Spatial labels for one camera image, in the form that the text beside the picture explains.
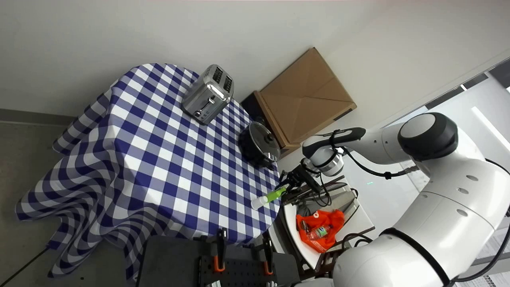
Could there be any black clamp right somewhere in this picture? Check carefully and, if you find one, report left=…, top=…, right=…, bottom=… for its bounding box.
left=262, top=233, right=274, bottom=276

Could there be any black pot with lid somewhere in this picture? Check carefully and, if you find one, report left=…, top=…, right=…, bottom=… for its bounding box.
left=238, top=121, right=281, bottom=169

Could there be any brown cardboard box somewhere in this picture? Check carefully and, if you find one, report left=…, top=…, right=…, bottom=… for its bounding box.
left=255, top=48, right=357, bottom=154

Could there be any silver toaster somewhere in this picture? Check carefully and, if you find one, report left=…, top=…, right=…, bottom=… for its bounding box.
left=182, top=64, right=235, bottom=124

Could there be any orange plastic bag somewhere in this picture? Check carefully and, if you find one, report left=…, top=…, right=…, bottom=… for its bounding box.
left=297, top=210, right=346, bottom=253

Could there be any blue white checkered tablecloth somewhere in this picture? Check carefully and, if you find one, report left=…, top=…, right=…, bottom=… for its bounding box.
left=16, top=64, right=279, bottom=280

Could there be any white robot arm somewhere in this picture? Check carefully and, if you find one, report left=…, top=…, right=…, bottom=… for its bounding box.
left=295, top=111, right=510, bottom=287

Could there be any black clamp left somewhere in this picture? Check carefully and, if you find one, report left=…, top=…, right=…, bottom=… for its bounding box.
left=214, top=228, right=227, bottom=272

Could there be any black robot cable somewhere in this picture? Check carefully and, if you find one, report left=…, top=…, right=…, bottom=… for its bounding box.
left=340, top=145, right=421, bottom=180

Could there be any black clamp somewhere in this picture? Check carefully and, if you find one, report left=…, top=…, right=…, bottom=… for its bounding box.
left=214, top=228, right=227, bottom=272
left=262, top=233, right=274, bottom=276

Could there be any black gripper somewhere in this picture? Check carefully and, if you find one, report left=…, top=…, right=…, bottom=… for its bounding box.
left=286, top=164, right=322, bottom=197

